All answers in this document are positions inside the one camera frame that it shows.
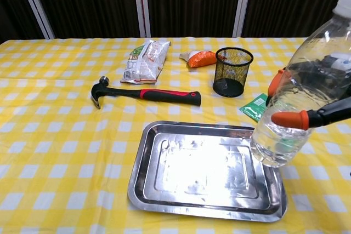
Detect orange white snack packet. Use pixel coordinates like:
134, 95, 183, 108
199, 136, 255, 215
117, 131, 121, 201
179, 49, 217, 69

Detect green flat sachet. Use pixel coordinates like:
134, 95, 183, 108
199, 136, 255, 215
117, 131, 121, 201
239, 93, 269, 123

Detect white frame post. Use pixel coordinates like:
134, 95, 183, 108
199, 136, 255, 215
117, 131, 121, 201
132, 0, 151, 38
15, 0, 55, 39
232, 0, 254, 38

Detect rectangular stainless steel tray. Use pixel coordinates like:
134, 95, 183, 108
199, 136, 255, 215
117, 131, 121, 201
127, 120, 288, 223

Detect black mesh pen holder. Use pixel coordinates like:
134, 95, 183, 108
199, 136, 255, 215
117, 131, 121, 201
212, 47, 254, 98

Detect yellow white checkered tablecloth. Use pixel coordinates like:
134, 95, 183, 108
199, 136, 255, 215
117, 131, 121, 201
0, 36, 351, 234

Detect transparent plastic water bottle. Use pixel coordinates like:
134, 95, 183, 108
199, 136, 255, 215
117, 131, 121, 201
250, 0, 351, 168

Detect black red claw hammer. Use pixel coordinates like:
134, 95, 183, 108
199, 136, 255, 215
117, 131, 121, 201
91, 76, 202, 110

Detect silver snack bag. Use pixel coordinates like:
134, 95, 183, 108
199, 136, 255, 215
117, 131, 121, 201
120, 39, 172, 84

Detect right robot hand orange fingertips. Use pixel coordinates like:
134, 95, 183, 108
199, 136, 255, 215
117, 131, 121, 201
267, 54, 351, 131

